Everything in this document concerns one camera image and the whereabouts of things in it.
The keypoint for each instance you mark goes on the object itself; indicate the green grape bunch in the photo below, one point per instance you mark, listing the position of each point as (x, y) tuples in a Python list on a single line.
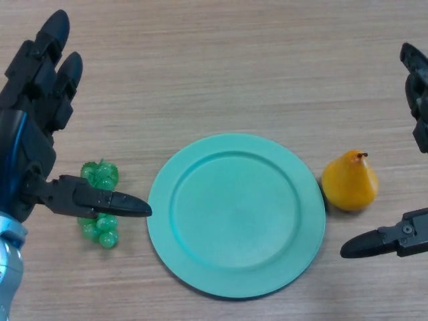
[(105, 172)]

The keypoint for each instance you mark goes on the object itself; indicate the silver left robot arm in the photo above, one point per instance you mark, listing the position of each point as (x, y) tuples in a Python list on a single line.
[(10, 267)]

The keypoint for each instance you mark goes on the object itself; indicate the yellow pear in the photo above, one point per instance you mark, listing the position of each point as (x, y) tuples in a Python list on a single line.
[(349, 184)]

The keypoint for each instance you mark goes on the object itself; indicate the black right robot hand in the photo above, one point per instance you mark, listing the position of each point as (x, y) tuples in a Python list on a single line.
[(384, 240)]

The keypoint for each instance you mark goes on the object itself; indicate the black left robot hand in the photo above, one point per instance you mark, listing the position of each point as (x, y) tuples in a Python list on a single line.
[(28, 147)]

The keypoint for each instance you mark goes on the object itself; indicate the green round plate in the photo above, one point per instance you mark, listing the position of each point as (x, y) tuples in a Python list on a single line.
[(235, 217)]

